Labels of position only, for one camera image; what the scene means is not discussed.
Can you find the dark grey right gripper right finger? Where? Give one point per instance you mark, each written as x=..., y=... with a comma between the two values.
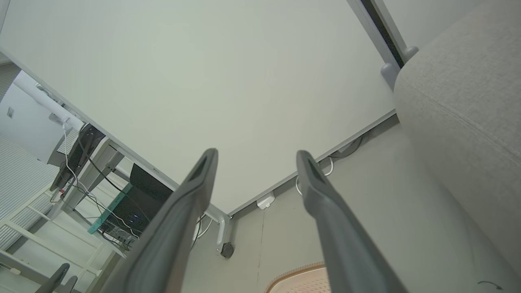
x=342, y=244

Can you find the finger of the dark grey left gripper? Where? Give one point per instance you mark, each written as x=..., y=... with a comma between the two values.
x=70, y=285
x=55, y=280

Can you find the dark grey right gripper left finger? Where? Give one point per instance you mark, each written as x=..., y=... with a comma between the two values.
x=163, y=236

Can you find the grey upholstered seat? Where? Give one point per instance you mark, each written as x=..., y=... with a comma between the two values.
x=468, y=101

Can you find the black computer tower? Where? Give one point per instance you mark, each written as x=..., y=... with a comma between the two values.
x=142, y=195

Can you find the cream laundry basket brown rim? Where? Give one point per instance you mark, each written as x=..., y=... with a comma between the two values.
x=299, y=283

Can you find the grey partition leg with caster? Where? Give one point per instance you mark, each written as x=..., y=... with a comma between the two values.
x=222, y=228

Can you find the black caster wheel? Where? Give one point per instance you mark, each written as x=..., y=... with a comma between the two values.
x=227, y=250

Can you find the white power adapter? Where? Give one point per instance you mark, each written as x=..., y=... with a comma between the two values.
x=265, y=200

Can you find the white round tube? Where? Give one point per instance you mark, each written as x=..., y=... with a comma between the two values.
x=44, y=101

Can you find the white shelf frame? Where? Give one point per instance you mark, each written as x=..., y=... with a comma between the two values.
x=36, y=240

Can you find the white desk frame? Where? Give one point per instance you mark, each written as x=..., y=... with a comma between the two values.
x=103, y=160

